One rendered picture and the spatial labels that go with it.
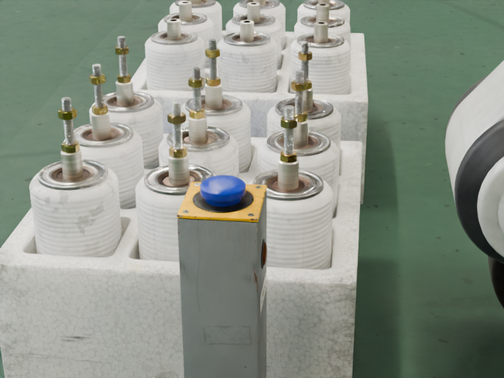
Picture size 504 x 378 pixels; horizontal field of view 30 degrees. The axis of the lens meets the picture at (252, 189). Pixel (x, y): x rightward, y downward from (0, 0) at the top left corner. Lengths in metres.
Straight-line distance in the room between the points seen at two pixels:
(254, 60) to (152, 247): 0.55
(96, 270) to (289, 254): 0.20
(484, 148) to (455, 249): 0.66
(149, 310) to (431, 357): 0.37
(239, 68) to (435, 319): 0.51
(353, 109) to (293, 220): 0.53
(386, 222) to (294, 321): 0.53
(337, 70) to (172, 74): 0.26
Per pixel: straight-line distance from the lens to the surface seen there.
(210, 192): 0.81
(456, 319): 1.26
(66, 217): 1.02
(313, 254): 1.00
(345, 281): 0.97
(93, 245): 1.04
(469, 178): 0.79
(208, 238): 0.81
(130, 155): 1.12
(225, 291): 0.83
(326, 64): 1.49
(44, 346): 1.07
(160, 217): 0.99
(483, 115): 0.82
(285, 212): 0.96
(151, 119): 1.23
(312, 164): 1.07
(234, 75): 1.50
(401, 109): 1.97
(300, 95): 1.09
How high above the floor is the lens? 0.67
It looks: 25 degrees down
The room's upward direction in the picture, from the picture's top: straight up
